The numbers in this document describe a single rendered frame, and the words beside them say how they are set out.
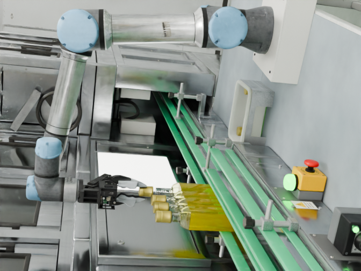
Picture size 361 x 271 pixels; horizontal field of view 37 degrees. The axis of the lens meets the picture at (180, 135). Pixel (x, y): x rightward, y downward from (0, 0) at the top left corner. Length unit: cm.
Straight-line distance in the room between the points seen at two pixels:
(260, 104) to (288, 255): 78
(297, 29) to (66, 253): 95
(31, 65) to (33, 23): 277
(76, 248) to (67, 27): 64
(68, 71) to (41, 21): 364
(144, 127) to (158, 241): 117
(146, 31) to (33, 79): 116
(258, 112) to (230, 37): 41
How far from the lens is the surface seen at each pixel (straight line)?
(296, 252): 123
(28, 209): 195
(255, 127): 188
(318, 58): 158
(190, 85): 263
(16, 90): 263
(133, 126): 277
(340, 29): 149
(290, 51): 165
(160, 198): 167
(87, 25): 151
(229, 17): 154
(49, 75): 260
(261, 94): 185
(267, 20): 170
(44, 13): 531
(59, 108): 171
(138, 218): 184
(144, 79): 259
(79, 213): 184
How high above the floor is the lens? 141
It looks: 11 degrees down
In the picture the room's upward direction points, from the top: 86 degrees counter-clockwise
